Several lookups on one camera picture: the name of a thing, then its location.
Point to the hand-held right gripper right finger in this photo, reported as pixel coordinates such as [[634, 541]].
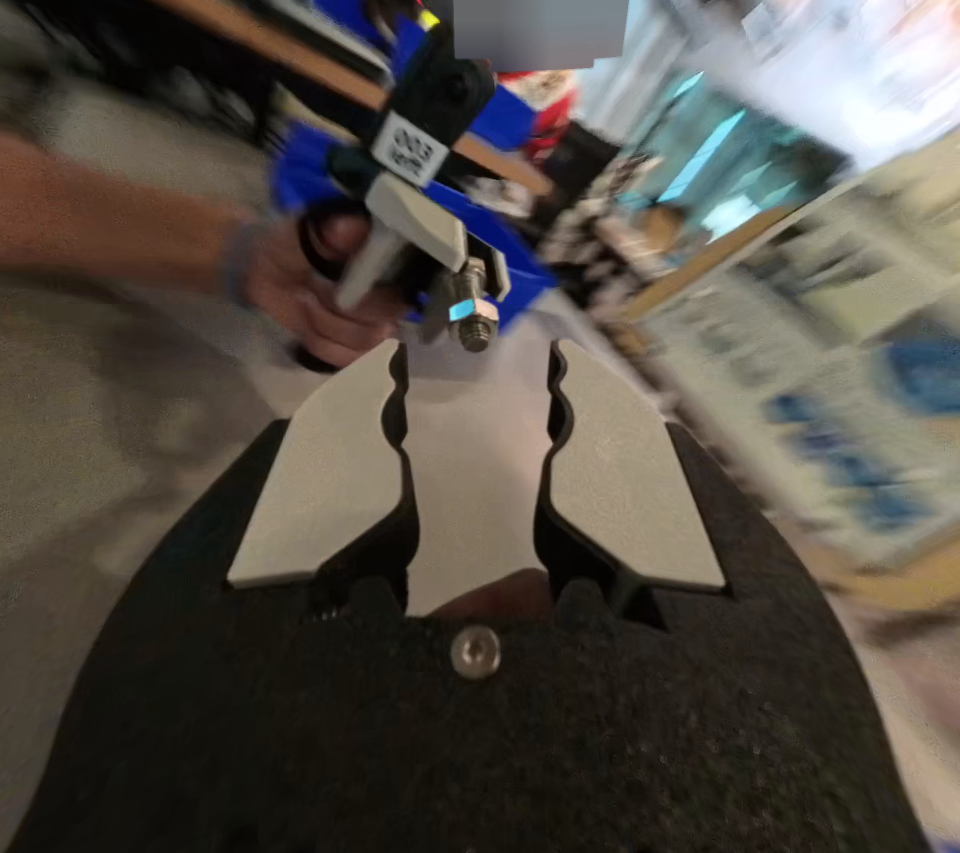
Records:
[[630, 485]]

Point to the steel hex bolt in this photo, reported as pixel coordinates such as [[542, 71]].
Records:
[[471, 279]]

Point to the blue wristband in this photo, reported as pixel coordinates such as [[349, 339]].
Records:
[[238, 260]]

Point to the steel hex nut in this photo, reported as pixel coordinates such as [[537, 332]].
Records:
[[480, 313]]

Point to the wooden document stand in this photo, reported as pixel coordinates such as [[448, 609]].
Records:
[[712, 260]]

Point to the wooden desk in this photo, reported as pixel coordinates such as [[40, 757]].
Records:
[[262, 43]]

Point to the black office chair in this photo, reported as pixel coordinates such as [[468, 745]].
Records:
[[585, 155]]

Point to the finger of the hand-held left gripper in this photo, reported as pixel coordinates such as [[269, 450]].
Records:
[[436, 309], [420, 215]]

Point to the yellow tipped tool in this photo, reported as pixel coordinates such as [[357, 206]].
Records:
[[429, 19]]

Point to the person's left hand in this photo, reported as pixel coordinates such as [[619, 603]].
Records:
[[300, 305]]

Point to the person's left forearm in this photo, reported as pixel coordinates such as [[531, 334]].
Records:
[[112, 208]]

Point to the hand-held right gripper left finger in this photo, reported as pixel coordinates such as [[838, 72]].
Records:
[[330, 485]]

